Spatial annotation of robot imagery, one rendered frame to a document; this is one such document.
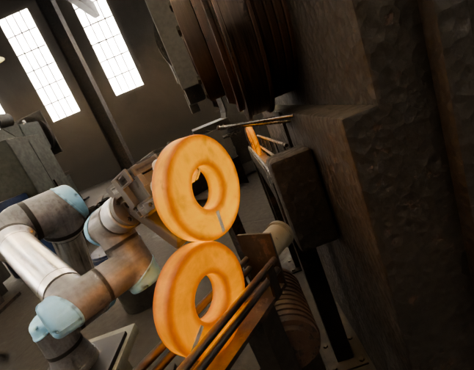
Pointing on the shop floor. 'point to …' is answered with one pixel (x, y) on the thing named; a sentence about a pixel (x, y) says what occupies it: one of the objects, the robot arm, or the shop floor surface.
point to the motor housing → (299, 324)
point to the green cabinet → (24, 167)
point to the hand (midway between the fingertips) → (195, 176)
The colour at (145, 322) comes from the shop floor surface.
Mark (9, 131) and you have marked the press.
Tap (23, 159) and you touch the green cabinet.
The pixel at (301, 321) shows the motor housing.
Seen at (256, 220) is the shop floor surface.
